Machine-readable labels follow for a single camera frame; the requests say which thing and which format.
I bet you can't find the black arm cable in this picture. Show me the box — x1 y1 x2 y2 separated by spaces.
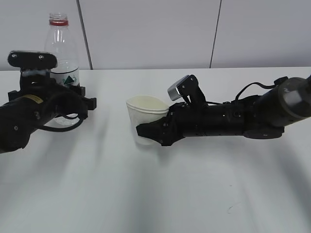
206 76 289 106
41 92 85 133

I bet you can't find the white paper cup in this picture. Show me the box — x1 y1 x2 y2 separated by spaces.
126 95 169 146

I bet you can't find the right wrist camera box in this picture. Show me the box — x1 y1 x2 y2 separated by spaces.
167 74 206 107

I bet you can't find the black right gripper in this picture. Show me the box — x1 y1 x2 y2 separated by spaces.
136 102 208 147

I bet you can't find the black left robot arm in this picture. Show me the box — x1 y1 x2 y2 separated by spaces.
0 70 97 153

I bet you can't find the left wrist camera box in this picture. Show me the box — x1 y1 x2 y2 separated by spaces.
7 50 58 71

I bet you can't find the clear water bottle red label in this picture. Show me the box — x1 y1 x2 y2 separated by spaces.
44 12 81 127

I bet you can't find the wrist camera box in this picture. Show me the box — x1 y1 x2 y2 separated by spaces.
7 50 58 71
167 74 206 107

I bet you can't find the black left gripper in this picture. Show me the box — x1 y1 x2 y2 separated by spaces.
7 69 97 121

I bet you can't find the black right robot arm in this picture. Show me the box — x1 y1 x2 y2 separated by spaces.
136 75 311 146

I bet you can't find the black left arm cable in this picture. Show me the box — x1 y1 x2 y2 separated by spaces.
41 92 85 133

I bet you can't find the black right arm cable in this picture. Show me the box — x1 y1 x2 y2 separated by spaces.
206 76 289 106

